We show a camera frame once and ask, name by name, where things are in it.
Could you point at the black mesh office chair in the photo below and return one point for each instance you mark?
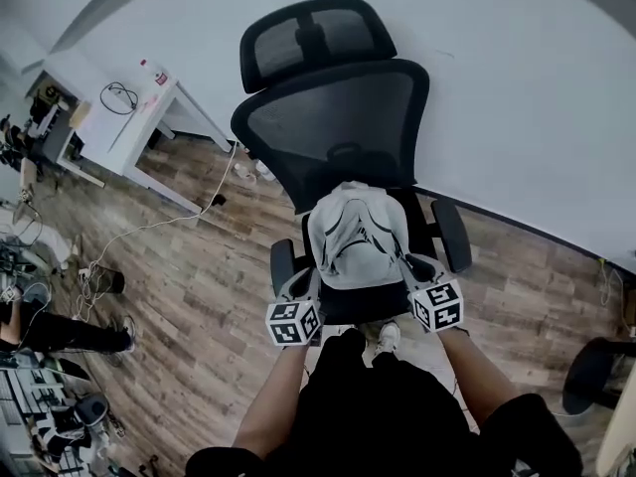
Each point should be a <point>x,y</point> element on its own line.
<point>338,117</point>

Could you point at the small pink floor bottle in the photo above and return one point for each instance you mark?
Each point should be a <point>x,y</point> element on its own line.
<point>242,170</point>

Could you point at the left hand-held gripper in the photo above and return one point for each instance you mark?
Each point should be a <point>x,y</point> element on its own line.
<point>293,323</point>

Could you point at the dark blue round stool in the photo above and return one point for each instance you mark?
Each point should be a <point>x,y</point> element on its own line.
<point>593,370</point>

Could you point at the person's black clothing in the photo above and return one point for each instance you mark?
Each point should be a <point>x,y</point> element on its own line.
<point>377,415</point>

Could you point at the light grey backpack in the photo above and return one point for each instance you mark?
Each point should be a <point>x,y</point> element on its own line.
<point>358,246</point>

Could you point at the grey round stool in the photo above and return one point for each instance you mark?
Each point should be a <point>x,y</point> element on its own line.
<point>90,410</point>

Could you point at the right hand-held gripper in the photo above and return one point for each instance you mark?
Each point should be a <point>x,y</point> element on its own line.
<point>439,306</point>

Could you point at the dark-topped table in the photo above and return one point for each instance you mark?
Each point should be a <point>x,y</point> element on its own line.
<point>49,132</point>

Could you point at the black plug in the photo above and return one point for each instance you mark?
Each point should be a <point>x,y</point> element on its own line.
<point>219,200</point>

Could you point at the white table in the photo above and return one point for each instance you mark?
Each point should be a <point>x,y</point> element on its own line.
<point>139,132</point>

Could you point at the white bottle with red cap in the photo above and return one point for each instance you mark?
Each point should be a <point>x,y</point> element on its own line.
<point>155,72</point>

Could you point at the person's right forearm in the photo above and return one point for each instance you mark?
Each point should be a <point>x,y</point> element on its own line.
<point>477,380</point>

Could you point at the person's white shoe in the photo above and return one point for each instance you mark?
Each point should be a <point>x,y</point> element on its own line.
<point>387,338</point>

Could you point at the small white floor bottle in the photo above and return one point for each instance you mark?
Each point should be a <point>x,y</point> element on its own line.
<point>265,171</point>

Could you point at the person's left forearm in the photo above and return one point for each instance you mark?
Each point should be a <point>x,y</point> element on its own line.
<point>273,400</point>

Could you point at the white power strip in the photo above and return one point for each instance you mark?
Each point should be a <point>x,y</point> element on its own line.
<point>84,272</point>

